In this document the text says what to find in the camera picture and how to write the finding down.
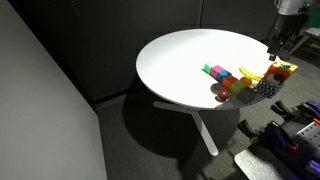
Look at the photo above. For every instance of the grey wooden block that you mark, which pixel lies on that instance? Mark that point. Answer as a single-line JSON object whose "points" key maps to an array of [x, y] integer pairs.
{"points": [[247, 95]]}

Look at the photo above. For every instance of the orange soft cube number nine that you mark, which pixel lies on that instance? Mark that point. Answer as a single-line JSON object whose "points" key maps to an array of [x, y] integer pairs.
{"points": [[275, 74]]}

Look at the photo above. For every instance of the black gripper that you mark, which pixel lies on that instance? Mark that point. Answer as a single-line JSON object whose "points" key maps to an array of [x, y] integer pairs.
{"points": [[290, 26]]}

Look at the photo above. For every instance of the wooden leg desk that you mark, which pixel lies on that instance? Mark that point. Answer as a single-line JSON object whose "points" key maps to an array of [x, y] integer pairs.
{"points": [[298, 44]]}

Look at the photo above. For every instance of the yellow ball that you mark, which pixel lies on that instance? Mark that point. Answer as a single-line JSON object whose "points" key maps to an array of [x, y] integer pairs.
{"points": [[246, 81]]}

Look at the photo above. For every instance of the orange wooden block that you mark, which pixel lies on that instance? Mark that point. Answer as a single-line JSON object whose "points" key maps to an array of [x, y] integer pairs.
{"points": [[229, 82]]}

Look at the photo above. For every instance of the yellow banana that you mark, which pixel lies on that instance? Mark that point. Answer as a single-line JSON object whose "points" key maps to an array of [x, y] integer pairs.
{"points": [[250, 74]]}

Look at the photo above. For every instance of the grey perforated plate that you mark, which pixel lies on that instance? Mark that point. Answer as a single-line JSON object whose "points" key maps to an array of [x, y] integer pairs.
{"points": [[310, 136]]}

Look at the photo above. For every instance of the blue wooden block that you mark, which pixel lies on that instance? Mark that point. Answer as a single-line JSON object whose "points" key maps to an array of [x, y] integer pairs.
{"points": [[223, 76]]}

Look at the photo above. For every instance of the dark red ball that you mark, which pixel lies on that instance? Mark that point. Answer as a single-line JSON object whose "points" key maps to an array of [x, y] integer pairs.
{"points": [[222, 95]]}

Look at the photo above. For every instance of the white table leg base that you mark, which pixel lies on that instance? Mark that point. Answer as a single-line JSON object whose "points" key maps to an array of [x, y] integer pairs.
{"points": [[203, 130]]}

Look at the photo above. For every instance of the magenta wooden block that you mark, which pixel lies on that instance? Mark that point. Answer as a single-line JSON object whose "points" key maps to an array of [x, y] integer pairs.
{"points": [[216, 71]]}

